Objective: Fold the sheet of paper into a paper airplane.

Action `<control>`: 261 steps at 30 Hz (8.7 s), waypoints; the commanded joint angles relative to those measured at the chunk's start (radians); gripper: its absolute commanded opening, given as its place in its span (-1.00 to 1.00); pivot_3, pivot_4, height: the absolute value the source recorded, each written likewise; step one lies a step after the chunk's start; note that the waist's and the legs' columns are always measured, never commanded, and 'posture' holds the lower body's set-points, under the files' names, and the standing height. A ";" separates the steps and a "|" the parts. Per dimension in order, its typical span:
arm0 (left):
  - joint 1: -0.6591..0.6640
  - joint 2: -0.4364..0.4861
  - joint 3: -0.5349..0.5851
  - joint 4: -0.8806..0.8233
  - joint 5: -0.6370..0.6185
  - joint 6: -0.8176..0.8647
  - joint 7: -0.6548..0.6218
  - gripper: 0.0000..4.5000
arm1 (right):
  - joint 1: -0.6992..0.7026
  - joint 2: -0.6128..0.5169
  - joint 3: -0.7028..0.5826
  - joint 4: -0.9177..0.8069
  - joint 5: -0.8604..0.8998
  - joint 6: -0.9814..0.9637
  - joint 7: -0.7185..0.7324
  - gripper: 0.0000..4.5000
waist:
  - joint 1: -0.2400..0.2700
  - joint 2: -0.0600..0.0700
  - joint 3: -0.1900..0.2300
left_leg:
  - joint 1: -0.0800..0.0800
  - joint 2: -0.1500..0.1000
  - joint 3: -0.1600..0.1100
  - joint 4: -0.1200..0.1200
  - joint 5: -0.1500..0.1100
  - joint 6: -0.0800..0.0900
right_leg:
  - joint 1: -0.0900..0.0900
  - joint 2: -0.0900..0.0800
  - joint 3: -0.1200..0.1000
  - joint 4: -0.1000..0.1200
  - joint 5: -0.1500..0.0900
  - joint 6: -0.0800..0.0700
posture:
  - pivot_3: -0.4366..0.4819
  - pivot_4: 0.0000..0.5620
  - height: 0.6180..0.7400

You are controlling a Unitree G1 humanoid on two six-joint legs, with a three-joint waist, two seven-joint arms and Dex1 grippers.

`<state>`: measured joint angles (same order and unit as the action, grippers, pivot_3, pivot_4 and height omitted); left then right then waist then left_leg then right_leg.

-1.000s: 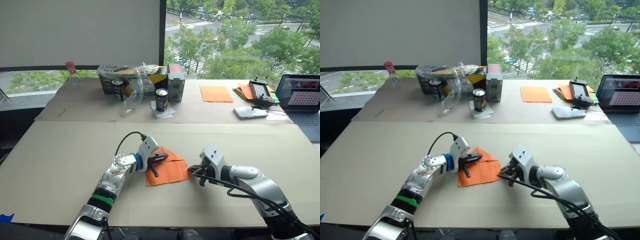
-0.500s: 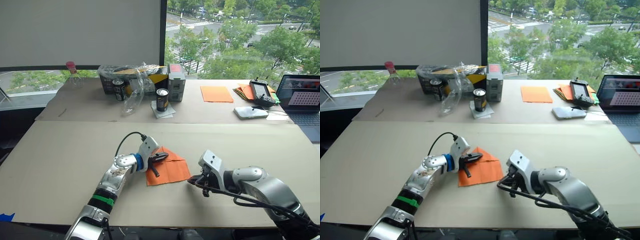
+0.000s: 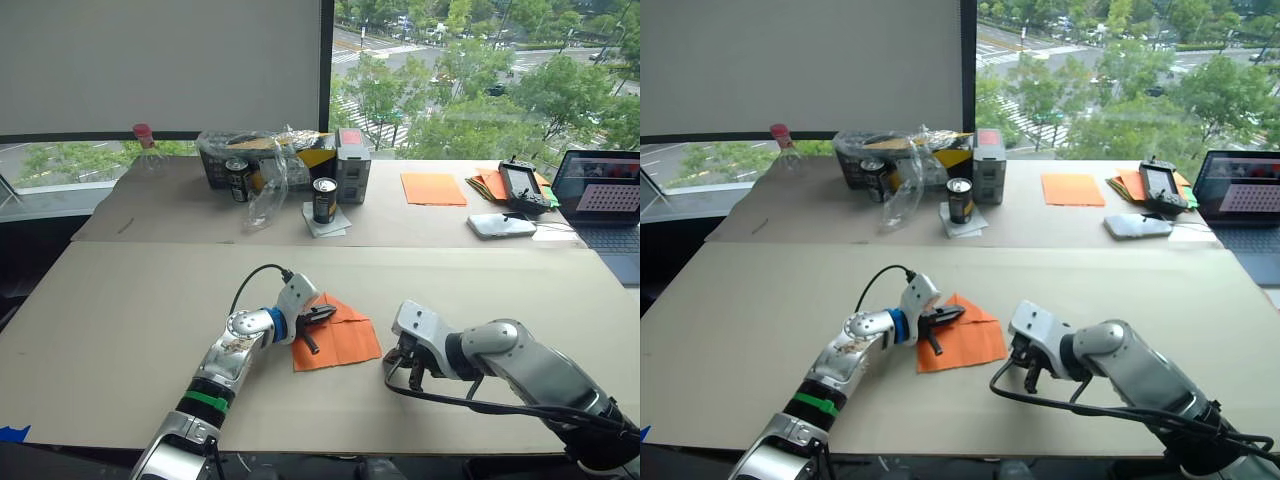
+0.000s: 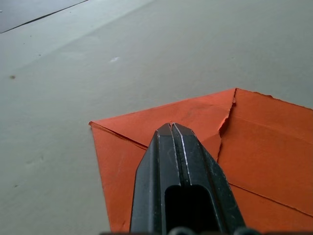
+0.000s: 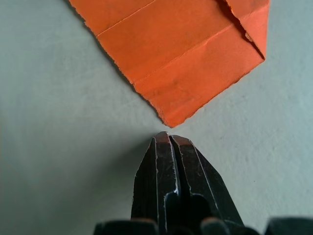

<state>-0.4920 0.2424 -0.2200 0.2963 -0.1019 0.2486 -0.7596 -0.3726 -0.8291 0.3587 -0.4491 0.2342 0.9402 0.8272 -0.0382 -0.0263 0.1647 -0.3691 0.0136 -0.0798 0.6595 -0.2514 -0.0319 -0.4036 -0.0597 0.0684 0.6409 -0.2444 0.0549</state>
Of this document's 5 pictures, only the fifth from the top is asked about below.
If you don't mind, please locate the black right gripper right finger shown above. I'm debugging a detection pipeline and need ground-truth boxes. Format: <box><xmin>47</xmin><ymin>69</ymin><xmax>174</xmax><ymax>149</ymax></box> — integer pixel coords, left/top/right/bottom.
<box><xmin>169</xmin><ymin>135</ymin><xmax>245</xmax><ymax>228</ymax></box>

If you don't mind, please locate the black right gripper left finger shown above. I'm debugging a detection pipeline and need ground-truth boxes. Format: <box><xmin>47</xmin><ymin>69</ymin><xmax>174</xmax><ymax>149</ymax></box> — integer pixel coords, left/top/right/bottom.
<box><xmin>131</xmin><ymin>131</ymin><xmax>181</xmax><ymax>232</ymax></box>

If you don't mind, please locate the orange creased paper sheet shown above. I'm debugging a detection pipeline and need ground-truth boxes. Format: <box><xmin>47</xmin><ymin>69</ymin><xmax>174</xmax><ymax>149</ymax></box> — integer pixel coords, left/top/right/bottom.
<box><xmin>65</xmin><ymin>0</ymin><xmax>271</xmax><ymax>129</ymax></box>

